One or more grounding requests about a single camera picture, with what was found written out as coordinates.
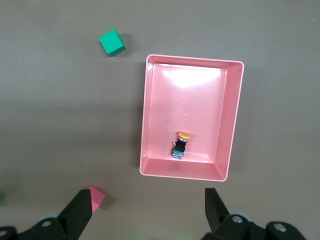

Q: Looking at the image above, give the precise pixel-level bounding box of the green foam cube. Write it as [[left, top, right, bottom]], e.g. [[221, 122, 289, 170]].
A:
[[98, 29, 127, 57]]

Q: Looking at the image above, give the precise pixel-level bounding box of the pink foam cube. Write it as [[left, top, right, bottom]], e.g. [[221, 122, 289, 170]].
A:
[[87, 184, 106, 214]]

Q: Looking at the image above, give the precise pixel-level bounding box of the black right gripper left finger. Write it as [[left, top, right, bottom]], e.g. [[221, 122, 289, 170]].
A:
[[0, 189, 94, 240]]

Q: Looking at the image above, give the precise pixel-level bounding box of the pink plastic tray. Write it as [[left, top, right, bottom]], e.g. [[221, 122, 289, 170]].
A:
[[139, 53, 245, 183]]

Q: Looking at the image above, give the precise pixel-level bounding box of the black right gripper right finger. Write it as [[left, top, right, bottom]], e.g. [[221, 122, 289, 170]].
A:
[[199, 187, 307, 240]]

